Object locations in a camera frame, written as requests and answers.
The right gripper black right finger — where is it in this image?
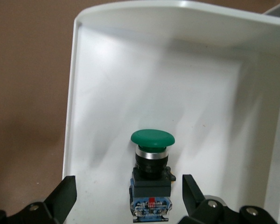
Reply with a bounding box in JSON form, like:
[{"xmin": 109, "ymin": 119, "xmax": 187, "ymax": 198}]
[{"xmin": 178, "ymin": 174, "xmax": 277, "ymax": 224}]

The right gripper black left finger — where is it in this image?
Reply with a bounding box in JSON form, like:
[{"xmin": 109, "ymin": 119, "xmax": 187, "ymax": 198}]
[{"xmin": 0, "ymin": 175, "xmax": 77, "ymax": 224}]

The green mushroom push button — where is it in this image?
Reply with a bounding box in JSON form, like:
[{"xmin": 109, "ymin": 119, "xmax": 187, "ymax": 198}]
[{"xmin": 128, "ymin": 129, "xmax": 177, "ymax": 222}]

